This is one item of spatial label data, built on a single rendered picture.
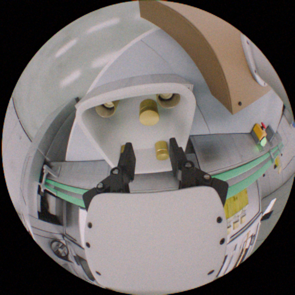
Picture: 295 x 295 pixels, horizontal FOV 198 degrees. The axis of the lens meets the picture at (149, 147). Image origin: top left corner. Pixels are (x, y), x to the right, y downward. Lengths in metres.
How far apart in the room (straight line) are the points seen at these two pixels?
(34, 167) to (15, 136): 2.85
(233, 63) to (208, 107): 0.17
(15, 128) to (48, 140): 2.89
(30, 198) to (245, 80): 0.96
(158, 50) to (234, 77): 0.13
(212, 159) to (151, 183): 0.20
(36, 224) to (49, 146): 0.64
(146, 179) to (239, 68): 0.37
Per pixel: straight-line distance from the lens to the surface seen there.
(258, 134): 0.53
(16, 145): 3.52
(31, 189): 0.78
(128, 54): 0.20
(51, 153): 0.85
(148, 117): 0.16
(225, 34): 0.16
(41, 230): 0.89
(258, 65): 0.19
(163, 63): 0.20
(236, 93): 0.17
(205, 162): 0.27
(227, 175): 0.31
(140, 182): 0.33
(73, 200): 0.49
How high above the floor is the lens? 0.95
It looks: 37 degrees down
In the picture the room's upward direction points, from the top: 177 degrees clockwise
